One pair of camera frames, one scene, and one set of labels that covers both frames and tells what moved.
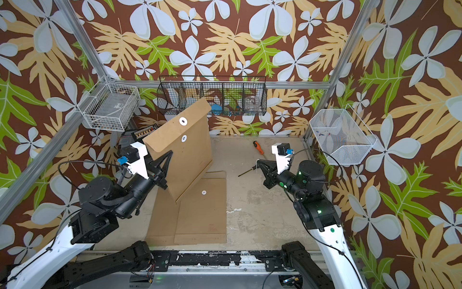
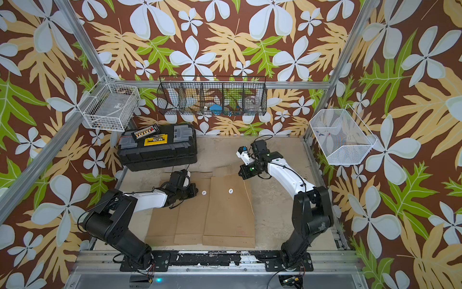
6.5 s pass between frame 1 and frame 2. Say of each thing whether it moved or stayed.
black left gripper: moved
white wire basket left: stayed
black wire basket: stayed
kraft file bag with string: stayed
